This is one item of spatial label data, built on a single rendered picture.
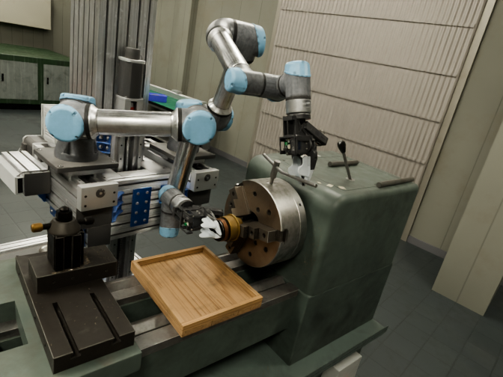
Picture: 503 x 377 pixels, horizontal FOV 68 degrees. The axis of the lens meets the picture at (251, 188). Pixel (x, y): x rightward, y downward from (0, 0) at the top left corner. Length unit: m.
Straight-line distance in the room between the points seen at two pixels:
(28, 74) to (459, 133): 6.53
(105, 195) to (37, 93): 6.28
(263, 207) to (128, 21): 0.95
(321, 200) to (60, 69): 6.79
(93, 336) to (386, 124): 3.92
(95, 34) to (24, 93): 5.96
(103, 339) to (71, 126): 0.66
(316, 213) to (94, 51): 1.06
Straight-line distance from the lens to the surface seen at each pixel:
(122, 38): 1.68
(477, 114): 4.25
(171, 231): 1.44
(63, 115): 1.30
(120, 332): 0.99
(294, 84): 1.11
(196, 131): 1.27
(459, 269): 3.63
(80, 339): 0.98
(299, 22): 5.20
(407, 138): 4.37
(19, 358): 1.03
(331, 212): 1.27
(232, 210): 1.26
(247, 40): 1.50
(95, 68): 1.65
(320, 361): 1.68
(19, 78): 7.51
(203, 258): 1.44
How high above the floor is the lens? 1.64
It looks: 20 degrees down
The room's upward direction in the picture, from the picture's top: 11 degrees clockwise
